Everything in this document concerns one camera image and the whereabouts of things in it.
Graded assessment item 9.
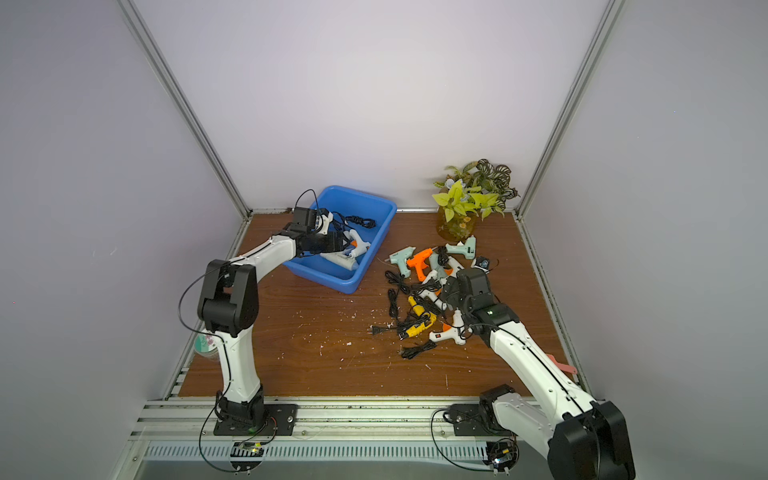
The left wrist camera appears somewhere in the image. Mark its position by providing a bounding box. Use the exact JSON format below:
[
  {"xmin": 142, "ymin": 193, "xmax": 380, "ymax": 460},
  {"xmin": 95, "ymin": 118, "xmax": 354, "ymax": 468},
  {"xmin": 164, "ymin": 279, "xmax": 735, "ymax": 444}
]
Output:
[{"xmin": 310, "ymin": 208, "xmax": 334, "ymax": 235}]

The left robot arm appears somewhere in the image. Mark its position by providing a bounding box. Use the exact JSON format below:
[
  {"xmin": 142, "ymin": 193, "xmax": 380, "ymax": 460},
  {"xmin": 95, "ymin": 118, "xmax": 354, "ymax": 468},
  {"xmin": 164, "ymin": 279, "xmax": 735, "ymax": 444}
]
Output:
[{"xmin": 197, "ymin": 207, "xmax": 348, "ymax": 428}]

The blue plastic storage box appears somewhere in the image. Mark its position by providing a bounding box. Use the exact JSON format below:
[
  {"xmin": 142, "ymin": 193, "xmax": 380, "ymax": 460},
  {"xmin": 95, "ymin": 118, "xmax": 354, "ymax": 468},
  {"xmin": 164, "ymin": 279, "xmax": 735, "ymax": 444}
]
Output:
[{"xmin": 281, "ymin": 185, "xmax": 398, "ymax": 295}]

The mint glue gun left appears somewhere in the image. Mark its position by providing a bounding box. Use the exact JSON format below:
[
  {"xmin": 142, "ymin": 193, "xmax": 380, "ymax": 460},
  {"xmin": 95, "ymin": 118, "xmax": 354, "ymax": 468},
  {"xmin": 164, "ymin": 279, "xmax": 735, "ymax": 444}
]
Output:
[{"xmin": 389, "ymin": 246, "xmax": 415, "ymax": 278}]

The large white glue gun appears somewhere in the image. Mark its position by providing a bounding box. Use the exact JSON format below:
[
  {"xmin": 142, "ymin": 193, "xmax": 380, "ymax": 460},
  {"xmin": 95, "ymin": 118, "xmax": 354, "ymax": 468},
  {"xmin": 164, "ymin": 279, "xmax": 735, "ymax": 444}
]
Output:
[{"xmin": 320, "ymin": 240, "xmax": 360, "ymax": 271}]

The potted green plant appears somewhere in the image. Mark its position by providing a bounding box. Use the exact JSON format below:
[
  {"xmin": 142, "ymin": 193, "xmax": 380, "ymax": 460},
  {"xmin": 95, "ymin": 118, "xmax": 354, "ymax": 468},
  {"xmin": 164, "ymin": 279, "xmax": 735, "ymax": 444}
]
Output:
[{"xmin": 432, "ymin": 159, "xmax": 520, "ymax": 241}]

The small white glue gun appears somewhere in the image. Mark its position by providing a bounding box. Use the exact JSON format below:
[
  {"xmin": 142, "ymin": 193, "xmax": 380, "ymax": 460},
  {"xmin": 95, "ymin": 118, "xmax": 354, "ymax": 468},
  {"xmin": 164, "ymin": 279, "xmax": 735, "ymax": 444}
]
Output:
[{"xmin": 429, "ymin": 325, "xmax": 467, "ymax": 346}]

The left control board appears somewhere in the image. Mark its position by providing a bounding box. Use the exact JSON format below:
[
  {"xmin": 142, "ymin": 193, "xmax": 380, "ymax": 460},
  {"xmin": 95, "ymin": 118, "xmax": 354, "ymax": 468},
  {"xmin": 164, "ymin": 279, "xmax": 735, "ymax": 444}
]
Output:
[{"xmin": 229, "ymin": 442, "xmax": 265, "ymax": 474}]

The yellow glue gun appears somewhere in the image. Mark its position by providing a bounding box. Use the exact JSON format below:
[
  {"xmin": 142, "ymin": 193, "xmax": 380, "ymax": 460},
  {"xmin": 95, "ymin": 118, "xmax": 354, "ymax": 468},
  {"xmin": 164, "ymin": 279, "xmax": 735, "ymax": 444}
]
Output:
[{"xmin": 397, "ymin": 296, "xmax": 437, "ymax": 340}]

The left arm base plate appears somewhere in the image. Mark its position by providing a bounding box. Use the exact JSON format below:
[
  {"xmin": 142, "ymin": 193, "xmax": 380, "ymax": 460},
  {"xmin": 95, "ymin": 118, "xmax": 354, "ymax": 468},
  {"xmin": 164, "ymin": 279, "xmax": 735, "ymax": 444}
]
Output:
[{"xmin": 214, "ymin": 401, "xmax": 298, "ymax": 437}]

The control board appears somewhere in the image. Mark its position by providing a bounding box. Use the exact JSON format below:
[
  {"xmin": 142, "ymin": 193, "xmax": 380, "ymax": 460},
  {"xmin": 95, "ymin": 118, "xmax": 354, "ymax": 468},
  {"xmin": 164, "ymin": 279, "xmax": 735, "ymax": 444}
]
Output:
[
  {"xmin": 229, "ymin": 442, "xmax": 265, "ymax": 474},
  {"xmin": 486, "ymin": 438, "xmax": 520, "ymax": 475}
]

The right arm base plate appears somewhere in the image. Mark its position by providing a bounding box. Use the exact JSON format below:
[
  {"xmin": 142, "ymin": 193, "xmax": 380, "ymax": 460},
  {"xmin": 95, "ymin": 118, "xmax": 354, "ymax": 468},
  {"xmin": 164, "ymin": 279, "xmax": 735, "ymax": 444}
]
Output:
[{"xmin": 443, "ymin": 403, "xmax": 513, "ymax": 437}]

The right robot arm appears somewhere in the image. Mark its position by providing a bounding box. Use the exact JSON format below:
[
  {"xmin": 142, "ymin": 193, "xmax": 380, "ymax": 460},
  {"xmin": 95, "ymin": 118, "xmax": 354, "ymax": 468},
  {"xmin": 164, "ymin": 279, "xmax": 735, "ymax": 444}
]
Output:
[{"xmin": 440, "ymin": 267, "xmax": 637, "ymax": 479}]

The right control board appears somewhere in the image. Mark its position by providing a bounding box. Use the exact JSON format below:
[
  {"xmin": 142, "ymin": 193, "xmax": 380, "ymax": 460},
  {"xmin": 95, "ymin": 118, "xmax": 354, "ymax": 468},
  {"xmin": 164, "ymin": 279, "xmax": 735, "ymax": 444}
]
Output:
[{"xmin": 486, "ymin": 438, "xmax": 520, "ymax": 475}]

